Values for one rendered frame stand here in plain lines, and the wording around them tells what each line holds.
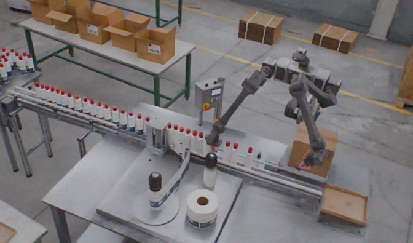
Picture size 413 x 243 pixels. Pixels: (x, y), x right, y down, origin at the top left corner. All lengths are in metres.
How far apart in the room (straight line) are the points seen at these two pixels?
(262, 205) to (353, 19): 5.64
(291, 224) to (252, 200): 0.31
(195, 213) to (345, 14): 6.07
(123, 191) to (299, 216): 1.22
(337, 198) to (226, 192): 0.80
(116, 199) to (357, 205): 1.68
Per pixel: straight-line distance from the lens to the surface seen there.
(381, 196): 4.42
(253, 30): 6.76
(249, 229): 2.66
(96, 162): 3.09
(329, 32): 7.12
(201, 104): 2.74
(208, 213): 2.46
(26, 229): 2.82
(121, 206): 2.70
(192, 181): 2.82
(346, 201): 3.01
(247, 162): 2.89
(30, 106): 3.79
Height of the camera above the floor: 2.93
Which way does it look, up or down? 36 degrees down
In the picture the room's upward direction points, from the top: 4 degrees clockwise
